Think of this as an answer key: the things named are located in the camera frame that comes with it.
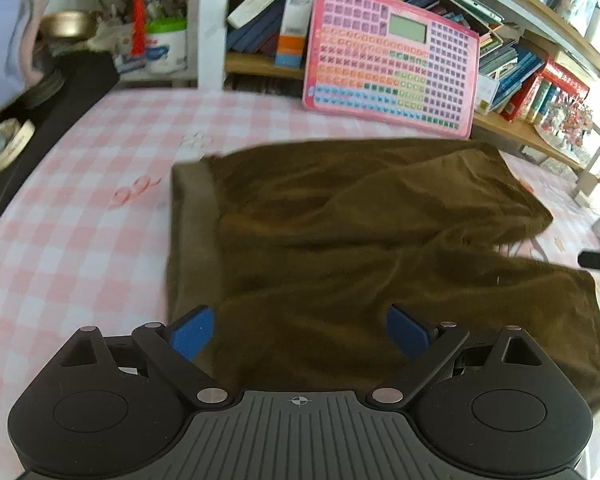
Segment row of colourful books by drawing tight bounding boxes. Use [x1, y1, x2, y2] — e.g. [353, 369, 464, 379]
[225, 0, 592, 126]

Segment pink checked desk mat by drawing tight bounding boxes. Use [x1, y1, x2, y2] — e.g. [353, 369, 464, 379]
[0, 87, 600, 480]

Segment white jar with green lid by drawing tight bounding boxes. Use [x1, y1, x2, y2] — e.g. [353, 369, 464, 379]
[145, 17, 189, 74]

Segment pink learning tablet toy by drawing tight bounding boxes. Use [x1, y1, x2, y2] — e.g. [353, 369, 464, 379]
[301, 0, 481, 141]

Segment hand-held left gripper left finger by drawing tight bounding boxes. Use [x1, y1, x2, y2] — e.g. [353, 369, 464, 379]
[55, 305, 233, 408]

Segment clear card box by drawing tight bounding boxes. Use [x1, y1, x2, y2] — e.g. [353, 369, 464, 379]
[472, 72, 501, 114]

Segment colourful bead tree ornament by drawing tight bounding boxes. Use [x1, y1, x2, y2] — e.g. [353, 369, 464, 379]
[534, 94, 594, 152]

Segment black box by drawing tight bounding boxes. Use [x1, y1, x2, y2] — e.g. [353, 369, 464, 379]
[0, 50, 122, 224]

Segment red bottle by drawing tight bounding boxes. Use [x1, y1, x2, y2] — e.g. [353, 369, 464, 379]
[130, 0, 149, 59]

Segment purple cloth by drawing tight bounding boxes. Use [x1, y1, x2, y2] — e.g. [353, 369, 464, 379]
[0, 0, 49, 121]

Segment white tape roll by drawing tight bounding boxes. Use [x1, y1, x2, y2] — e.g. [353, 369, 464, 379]
[0, 117, 36, 174]

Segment white and wood bookshelf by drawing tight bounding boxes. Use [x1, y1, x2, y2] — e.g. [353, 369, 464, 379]
[195, 0, 600, 172]

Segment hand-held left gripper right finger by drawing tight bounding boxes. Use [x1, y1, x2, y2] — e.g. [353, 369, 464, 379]
[366, 304, 545, 408]

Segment brown corduroy pants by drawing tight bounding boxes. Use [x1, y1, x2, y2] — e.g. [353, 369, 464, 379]
[166, 137, 600, 413]

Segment bronze bowl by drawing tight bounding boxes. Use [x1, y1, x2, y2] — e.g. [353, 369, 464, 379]
[40, 10, 99, 42]

